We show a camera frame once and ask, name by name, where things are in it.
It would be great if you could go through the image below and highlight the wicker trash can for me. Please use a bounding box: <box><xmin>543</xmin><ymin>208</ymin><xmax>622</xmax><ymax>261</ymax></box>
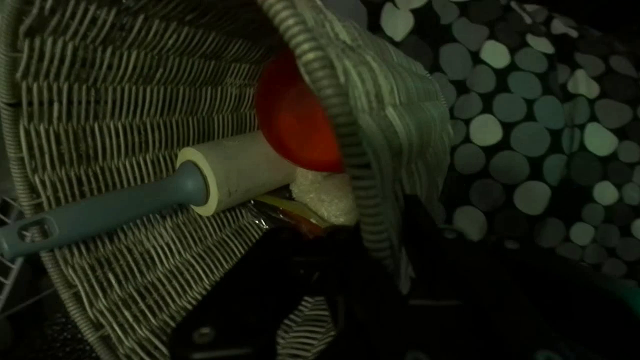
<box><xmin>0</xmin><ymin>0</ymin><xmax>454</xmax><ymax>360</ymax></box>

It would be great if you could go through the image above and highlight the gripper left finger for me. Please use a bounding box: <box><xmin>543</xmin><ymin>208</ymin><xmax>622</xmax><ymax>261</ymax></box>
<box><xmin>169</xmin><ymin>224</ymin><xmax>403</xmax><ymax>360</ymax></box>

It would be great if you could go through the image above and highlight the white wire rack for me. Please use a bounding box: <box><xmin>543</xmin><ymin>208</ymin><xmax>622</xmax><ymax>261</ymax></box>
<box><xmin>0</xmin><ymin>196</ymin><xmax>55</xmax><ymax>318</ymax></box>

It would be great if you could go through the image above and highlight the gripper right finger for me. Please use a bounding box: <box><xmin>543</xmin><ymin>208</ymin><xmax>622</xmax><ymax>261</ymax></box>
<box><xmin>400</xmin><ymin>194</ymin><xmax>608</xmax><ymax>360</ymax></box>

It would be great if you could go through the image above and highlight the red plastic cup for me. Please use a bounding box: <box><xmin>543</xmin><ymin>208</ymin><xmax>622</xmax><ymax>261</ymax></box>
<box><xmin>254</xmin><ymin>49</ymin><xmax>347</xmax><ymax>174</ymax></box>

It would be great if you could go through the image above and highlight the shiny foil wrapper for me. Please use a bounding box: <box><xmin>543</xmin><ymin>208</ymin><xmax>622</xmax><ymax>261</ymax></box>
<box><xmin>249</xmin><ymin>194</ymin><xmax>328</xmax><ymax>239</ymax></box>

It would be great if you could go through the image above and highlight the lint roller with grey-blue handle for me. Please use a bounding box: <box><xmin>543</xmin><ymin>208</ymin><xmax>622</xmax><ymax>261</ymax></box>
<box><xmin>0</xmin><ymin>131</ymin><xmax>301</xmax><ymax>261</ymax></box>

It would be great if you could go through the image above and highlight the pebble pattern mat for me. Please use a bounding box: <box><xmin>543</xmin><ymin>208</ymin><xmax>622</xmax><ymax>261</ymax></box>
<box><xmin>320</xmin><ymin>0</ymin><xmax>640</xmax><ymax>282</ymax></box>

